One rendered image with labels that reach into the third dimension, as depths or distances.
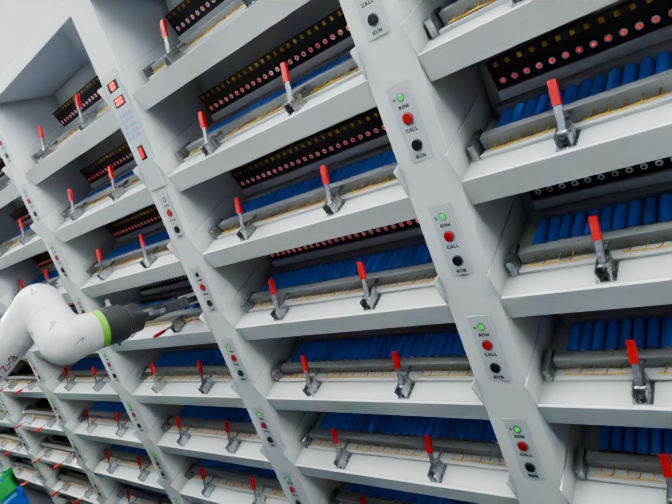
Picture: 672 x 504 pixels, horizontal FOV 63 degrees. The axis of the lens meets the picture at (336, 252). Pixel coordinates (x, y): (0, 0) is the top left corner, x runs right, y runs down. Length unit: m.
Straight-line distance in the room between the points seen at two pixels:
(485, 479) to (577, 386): 0.30
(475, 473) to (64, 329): 0.92
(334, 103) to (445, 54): 0.21
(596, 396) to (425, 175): 0.44
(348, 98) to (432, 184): 0.20
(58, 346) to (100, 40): 0.69
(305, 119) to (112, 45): 0.56
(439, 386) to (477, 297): 0.25
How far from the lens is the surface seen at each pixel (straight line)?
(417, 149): 0.87
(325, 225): 1.03
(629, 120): 0.81
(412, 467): 1.28
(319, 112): 0.97
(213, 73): 1.43
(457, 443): 1.23
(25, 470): 3.94
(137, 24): 1.45
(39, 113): 2.05
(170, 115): 1.39
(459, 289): 0.93
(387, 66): 0.88
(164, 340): 1.67
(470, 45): 0.83
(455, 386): 1.09
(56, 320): 1.37
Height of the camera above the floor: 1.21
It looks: 10 degrees down
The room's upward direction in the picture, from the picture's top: 21 degrees counter-clockwise
